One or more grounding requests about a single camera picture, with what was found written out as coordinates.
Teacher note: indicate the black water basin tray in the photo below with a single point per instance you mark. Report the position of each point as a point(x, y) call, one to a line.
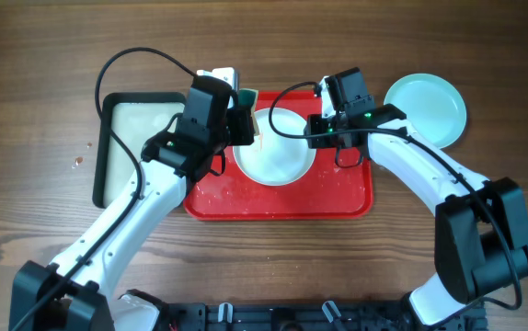
point(134, 117)

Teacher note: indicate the white plate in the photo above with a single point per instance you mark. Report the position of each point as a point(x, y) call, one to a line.
point(273, 160)

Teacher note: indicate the mint green plate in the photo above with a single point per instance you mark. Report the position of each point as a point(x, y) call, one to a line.
point(433, 105)

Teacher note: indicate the green yellow sponge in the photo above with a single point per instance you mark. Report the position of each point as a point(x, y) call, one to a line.
point(249, 97)

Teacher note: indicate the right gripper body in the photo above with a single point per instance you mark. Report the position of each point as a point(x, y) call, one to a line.
point(316, 125)

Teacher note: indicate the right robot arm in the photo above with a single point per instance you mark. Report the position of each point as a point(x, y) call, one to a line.
point(481, 225)

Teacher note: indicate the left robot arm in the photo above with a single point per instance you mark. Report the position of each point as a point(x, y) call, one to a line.
point(74, 292)

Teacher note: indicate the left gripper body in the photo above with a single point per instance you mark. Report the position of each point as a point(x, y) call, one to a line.
point(236, 125)

